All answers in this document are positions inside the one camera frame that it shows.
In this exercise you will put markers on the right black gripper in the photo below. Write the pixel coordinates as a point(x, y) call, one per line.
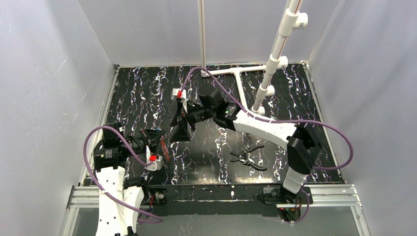
point(187, 115)

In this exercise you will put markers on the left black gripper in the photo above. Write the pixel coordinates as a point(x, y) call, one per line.
point(145, 140)

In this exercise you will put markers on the metal plate with red handle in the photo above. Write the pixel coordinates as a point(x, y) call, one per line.
point(165, 150)

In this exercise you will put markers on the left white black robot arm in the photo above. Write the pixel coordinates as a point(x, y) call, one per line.
point(119, 199)

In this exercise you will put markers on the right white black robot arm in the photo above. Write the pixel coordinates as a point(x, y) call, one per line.
point(299, 140)

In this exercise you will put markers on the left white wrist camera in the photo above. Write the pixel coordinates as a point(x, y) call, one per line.
point(155, 162)

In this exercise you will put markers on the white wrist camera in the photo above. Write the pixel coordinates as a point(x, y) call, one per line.
point(180, 97)
point(155, 162)

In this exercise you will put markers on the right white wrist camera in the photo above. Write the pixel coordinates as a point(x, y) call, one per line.
point(180, 97)

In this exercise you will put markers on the aluminium left rail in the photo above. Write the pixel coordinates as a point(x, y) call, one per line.
point(101, 120)

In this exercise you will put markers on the aluminium rail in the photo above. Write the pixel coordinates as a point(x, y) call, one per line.
point(339, 195)
point(101, 120)

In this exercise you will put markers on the black handled pliers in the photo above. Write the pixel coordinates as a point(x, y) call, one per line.
point(242, 156)

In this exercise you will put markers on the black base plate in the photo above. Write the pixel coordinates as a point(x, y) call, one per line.
point(215, 199)

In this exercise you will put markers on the white PVC pipe frame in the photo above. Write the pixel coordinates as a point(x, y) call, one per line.
point(292, 19)

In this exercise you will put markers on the aluminium front rail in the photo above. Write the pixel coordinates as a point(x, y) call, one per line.
point(339, 195)

